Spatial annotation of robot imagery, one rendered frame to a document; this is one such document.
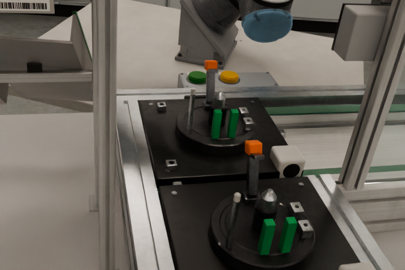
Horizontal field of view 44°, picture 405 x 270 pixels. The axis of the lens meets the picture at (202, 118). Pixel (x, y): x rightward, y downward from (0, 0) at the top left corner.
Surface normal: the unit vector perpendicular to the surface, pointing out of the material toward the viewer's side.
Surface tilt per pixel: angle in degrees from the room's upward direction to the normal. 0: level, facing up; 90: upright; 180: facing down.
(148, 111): 0
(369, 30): 90
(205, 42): 90
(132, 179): 0
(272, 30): 118
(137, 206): 0
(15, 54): 135
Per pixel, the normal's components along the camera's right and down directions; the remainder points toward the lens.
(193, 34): -0.26, 0.48
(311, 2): 0.08, 0.53
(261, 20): 0.03, 0.88
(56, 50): -0.04, 0.97
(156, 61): 0.10, -0.85
